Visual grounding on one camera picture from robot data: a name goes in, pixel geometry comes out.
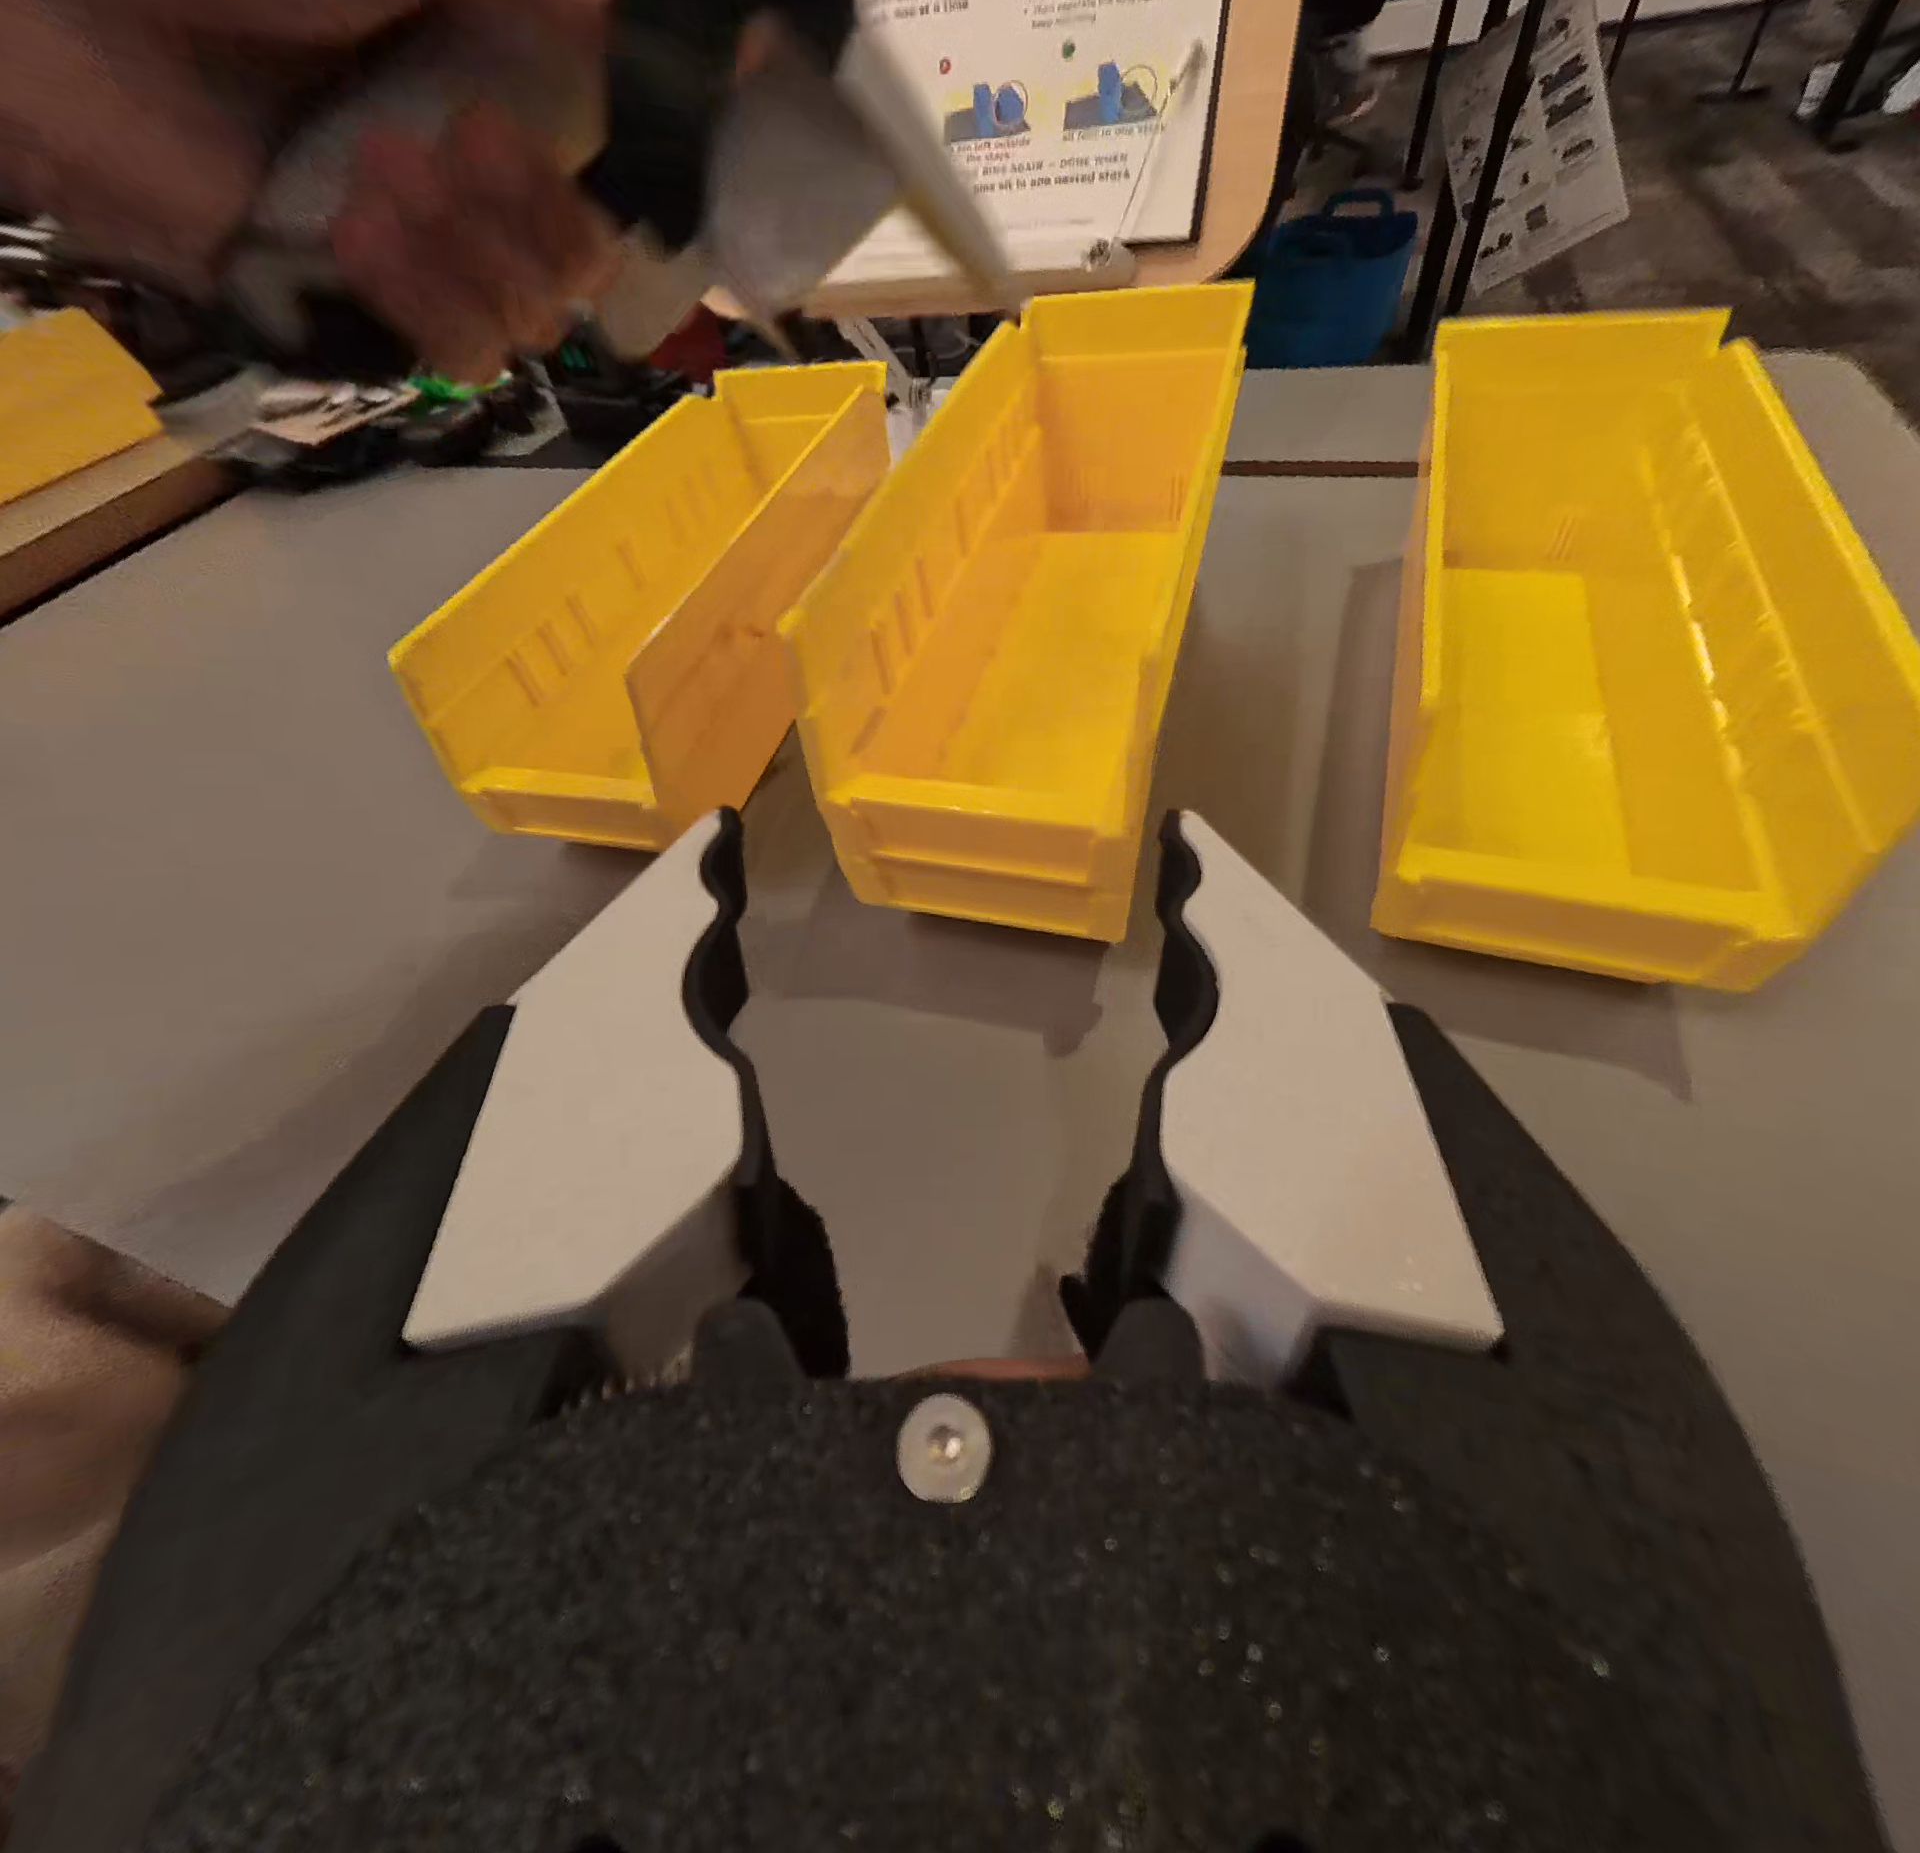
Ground black cables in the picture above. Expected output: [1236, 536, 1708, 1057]
[210, 360, 571, 474]

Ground printed instruction sheet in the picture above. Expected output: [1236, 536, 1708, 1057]
[855, 0, 1244, 272]

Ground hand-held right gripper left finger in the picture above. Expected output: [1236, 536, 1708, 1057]
[402, 809, 852, 1379]

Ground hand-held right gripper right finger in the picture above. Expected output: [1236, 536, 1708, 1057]
[1058, 809, 1504, 1395]

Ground black table leg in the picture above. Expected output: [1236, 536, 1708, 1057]
[1403, 0, 1568, 362]

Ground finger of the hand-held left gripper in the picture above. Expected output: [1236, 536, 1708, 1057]
[705, 55, 902, 362]
[816, 0, 1022, 303]

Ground person's left hand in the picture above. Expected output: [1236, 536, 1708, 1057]
[0, 0, 632, 385]

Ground blue bucket on floor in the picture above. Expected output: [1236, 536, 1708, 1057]
[1245, 188, 1421, 370]

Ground person's beige trousers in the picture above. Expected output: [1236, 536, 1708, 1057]
[0, 1209, 226, 1780]

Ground leaning picture poster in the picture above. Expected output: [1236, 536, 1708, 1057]
[1443, 0, 1630, 296]

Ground black charging device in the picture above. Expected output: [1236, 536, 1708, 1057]
[557, 339, 692, 437]

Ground wooden instruction board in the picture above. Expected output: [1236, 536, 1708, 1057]
[811, 0, 1314, 317]

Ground grey desk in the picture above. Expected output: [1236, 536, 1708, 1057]
[0, 349, 1920, 1853]

